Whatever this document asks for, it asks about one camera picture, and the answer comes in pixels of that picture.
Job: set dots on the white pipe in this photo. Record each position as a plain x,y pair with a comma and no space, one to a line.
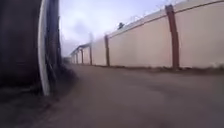
42,53

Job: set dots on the tree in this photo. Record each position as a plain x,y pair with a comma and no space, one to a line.
120,25

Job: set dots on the grey-brown dirt road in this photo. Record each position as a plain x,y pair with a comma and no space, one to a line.
133,100

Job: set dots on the cream wall with brown pillars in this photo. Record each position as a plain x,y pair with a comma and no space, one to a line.
143,46

